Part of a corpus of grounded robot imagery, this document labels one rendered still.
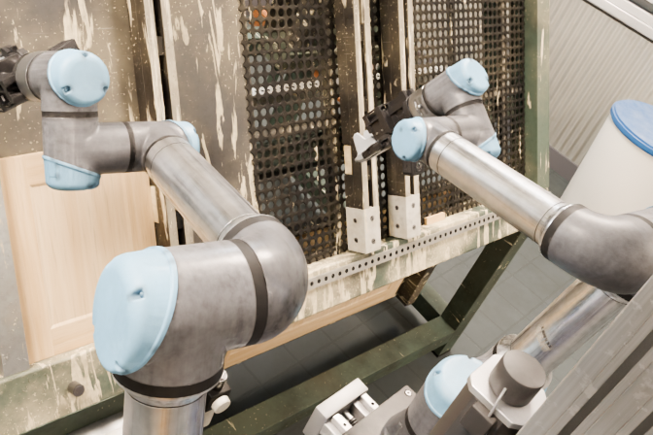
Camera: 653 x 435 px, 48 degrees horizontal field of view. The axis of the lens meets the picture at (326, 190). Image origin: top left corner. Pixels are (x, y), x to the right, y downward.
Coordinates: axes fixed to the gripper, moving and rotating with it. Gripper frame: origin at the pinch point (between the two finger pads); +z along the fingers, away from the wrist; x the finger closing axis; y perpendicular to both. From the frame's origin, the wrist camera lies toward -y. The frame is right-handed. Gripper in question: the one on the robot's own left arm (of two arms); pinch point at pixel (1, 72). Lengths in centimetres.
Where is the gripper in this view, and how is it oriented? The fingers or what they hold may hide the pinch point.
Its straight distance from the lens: 137.5
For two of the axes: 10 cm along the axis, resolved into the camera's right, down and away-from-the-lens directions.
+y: -6.5, 5.1, -5.6
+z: -6.9, -1.1, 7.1
